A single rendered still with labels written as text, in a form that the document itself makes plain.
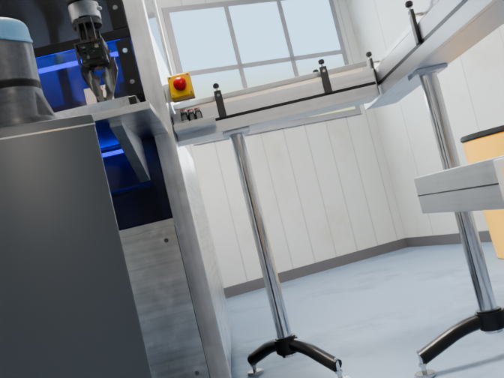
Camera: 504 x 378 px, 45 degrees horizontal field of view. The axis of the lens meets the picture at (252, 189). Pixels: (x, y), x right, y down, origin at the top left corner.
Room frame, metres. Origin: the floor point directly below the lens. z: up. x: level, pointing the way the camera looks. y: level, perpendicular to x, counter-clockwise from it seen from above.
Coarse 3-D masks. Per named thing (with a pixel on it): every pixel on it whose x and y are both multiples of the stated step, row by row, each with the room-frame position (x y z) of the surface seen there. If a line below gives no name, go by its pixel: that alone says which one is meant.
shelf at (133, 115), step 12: (120, 108) 1.47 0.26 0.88; (132, 108) 1.47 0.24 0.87; (144, 108) 1.47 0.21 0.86; (96, 120) 1.47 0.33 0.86; (108, 120) 1.49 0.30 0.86; (120, 120) 1.53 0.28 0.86; (132, 120) 1.56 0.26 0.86; (144, 120) 1.60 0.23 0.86; (156, 120) 1.63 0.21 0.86; (108, 132) 1.64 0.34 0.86; (144, 132) 1.77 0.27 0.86; (156, 132) 1.82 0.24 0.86; (108, 144) 1.82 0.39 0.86
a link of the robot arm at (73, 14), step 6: (84, 0) 1.47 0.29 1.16; (90, 0) 1.48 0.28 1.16; (72, 6) 1.48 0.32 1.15; (78, 6) 1.47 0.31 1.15; (84, 6) 1.47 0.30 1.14; (90, 6) 1.48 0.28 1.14; (96, 6) 1.50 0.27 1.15; (72, 12) 1.48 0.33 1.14; (78, 12) 1.47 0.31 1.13; (84, 12) 1.47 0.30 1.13; (90, 12) 1.48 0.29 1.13; (96, 12) 1.49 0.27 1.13; (72, 18) 1.48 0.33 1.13
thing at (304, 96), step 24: (336, 72) 2.03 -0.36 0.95; (360, 72) 2.01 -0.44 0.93; (216, 96) 1.98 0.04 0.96; (240, 96) 2.08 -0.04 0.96; (264, 96) 1.99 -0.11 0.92; (288, 96) 2.00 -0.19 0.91; (312, 96) 2.00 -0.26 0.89; (336, 96) 2.00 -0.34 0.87; (360, 96) 2.01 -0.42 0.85; (216, 120) 1.99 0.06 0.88; (240, 120) 1.99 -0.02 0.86; (264, 120) 1.99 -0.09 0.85; (288, 120) 2.09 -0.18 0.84
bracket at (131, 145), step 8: (112, 128) 1.53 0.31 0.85; (120, 128) 1.54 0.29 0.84; (128, 128) 1.63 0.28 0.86; (120, 136) 1.58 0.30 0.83; (128, 136) 1.60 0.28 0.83; (136, 136) 1.77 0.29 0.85; (120, 144) 1.61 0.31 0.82; (128, 144) 1.62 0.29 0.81; (136, 144) 1.73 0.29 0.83; (128, 152) 1.66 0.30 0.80; (136, 152) 1.69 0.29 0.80; (136, 160) 1.72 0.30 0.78; (144, 160) 1.82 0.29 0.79; (136, 168) 1.76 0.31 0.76; (144, 168) 1.78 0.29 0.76; (144, 176) 1.82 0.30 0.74
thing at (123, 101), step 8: (128, 96) 1.52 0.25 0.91; (96, 104) 1.52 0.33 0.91; (104, 104) 1.52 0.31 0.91; (112, 104) 1.52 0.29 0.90; (120, 104) 1.52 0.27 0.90; (128, 104) 1.52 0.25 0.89; (56, 112) 1.51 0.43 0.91; (64, 112) 1.52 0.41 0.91; (72, 112) 1.52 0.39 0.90; (80, 112) 1.52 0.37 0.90; (88, 112) 1.52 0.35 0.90
